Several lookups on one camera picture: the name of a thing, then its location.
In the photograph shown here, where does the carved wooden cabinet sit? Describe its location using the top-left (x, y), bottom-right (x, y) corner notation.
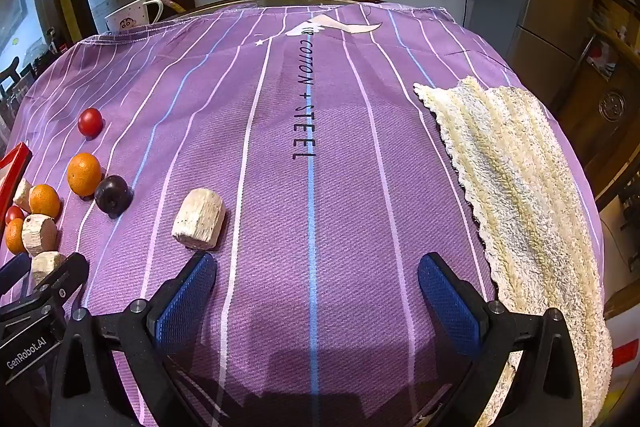
top-left (550, 0), bottom-right (640, 208)

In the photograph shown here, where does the orange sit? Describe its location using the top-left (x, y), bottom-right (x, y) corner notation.
top-left (28, 184), bottom-right (62, 219)
top-left (5, 218), bottom-right (27, 255)
top-left (66, 153), bottom-right (102, 198)

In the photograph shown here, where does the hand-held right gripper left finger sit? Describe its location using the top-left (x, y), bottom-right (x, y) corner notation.
top-left (50, 252), bottom-right (218, 427)

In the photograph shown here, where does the dark purple plum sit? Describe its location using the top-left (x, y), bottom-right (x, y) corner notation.
top-left (94, 175), bottom-right (134, 215)

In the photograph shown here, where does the wooden chair with curved crest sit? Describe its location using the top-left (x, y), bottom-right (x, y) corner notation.
top-left (0, 56), bottom-right (32, 112)

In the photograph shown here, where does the grey refrigerator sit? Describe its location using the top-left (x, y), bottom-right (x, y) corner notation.
top-left (470, 0), bottom-right (596, 108)

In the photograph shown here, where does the purple striped cloth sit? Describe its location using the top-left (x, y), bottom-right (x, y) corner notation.
top-left (0, 2), bottom-right (606, 427)

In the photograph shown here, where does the cream knitted towel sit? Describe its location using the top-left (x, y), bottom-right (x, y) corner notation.
top-left (414, 76), bottom-right (615, 427)

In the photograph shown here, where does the red cardboard tray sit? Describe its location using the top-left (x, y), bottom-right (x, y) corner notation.
top-left (0, 144), bottom-right (33, 228)

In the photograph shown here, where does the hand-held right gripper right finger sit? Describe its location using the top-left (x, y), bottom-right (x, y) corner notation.
top-left (417, 252), bottom-right (583, 427)

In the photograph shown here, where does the white cartoon print mug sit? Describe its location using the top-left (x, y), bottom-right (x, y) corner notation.
top-left (104, 0), bottom-right (165, 32)

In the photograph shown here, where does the beige fibrous chunk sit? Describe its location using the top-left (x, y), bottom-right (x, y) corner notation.
top-left (171, 188), bottom-right (226, 252)
top-left (21, 214), bottom-right (59, 257)
top-left (12, 178), bottom-right (34, 214)
top-left (31, 251), bottom-right (68, 290)

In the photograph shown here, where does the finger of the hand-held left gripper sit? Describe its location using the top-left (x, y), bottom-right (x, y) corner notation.
top-left (0, 253), bottom-right (32, 295)
top-left (10, 252), bottom-right (90, 308)

